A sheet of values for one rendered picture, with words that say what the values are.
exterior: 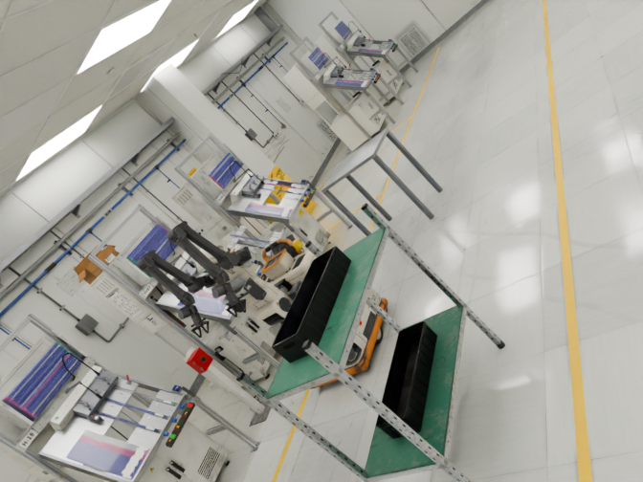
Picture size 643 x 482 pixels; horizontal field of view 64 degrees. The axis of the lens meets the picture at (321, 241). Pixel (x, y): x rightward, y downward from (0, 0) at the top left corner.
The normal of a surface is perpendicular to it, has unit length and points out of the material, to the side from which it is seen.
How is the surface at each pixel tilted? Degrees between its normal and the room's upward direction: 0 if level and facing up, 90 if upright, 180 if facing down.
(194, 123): 90
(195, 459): 91
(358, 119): 90
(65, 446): 47
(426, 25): 90
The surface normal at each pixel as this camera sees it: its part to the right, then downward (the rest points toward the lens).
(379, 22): -0.30, 0.61
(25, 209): 0.65, -0.43
